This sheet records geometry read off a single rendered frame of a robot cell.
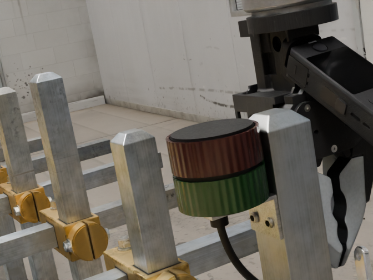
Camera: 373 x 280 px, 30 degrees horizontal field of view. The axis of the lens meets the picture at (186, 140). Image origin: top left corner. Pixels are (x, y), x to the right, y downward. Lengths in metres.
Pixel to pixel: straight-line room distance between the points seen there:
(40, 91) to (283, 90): 0.42
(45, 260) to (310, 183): 0.79
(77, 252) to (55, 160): 0.12
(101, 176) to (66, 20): 8.36
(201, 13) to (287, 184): 5.99
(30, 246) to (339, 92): 0.58
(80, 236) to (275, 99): 0.44
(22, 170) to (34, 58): 8.31
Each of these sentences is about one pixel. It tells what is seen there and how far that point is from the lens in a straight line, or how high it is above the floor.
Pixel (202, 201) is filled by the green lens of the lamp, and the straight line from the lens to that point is 0.43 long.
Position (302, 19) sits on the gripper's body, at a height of 1.20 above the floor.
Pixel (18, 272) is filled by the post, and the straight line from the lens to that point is 1.47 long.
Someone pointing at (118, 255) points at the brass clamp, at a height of 0.97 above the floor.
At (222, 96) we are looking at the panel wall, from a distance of 6.37.
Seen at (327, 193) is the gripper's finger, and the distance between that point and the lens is 0.56.
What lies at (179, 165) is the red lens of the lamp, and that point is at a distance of 0.43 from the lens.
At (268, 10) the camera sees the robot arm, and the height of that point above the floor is 1.21.
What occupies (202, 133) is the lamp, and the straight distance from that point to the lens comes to 0.43.
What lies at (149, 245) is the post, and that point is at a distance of 0.70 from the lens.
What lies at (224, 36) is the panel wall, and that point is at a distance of 6.10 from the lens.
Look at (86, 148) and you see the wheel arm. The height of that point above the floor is 0.96.
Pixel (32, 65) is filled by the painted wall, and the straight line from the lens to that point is 9.46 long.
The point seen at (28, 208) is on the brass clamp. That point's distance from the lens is 1.15.
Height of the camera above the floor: 1.23
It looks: 11 degrees down
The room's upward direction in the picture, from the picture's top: 10 degrees counter-clockwise
